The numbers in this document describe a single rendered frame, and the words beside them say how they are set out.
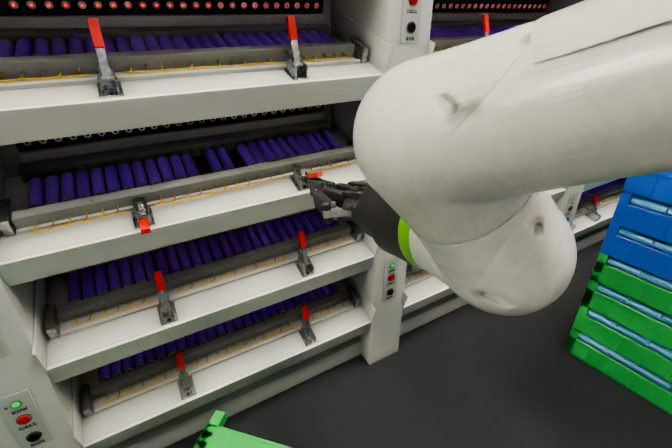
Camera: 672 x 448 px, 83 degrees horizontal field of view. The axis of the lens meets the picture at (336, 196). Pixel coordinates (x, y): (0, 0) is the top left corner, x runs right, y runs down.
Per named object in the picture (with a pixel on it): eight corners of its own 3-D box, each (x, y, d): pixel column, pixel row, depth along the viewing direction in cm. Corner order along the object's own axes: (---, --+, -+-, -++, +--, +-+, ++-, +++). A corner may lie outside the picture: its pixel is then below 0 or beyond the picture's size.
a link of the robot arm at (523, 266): (550, 366, 29) (620, 258, 32) (483, 272, 24) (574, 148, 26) (426, 295, 41) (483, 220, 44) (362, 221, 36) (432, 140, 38)
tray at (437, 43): (596, 70, 101) (630, 15, 92) (419, 92, 74) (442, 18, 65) (535, 41, 114) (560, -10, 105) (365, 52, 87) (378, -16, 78)
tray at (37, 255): (375, 192, 79) (385, 154, 73) (8, 287, 52) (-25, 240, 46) (330, 140, 91) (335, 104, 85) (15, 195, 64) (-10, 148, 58)
